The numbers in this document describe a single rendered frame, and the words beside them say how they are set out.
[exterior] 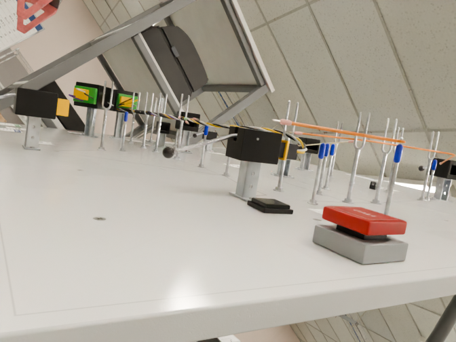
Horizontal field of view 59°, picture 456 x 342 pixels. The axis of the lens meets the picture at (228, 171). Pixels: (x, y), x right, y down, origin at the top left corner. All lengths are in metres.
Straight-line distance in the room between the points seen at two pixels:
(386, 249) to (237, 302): 0.17
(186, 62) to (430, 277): 1.40
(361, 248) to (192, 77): 1.38
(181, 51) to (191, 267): 1.41
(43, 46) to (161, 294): 8.05
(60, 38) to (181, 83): 6.74
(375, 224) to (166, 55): 1.34
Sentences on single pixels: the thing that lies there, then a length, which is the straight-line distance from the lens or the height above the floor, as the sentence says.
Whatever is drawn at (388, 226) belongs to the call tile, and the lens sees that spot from 0.35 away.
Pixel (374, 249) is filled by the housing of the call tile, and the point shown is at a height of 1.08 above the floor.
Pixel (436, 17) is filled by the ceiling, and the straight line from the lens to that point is 2.99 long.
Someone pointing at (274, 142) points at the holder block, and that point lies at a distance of 0.51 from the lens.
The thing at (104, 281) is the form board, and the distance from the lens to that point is 0.23.
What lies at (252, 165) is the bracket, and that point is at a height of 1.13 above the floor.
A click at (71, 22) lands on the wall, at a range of 8.37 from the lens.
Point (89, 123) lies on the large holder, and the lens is 1.21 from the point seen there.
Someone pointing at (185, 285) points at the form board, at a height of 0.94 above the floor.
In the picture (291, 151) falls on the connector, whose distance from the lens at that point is 0.54.
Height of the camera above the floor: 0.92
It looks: 20 degrees up
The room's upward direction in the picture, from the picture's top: 52 degrees clockwise
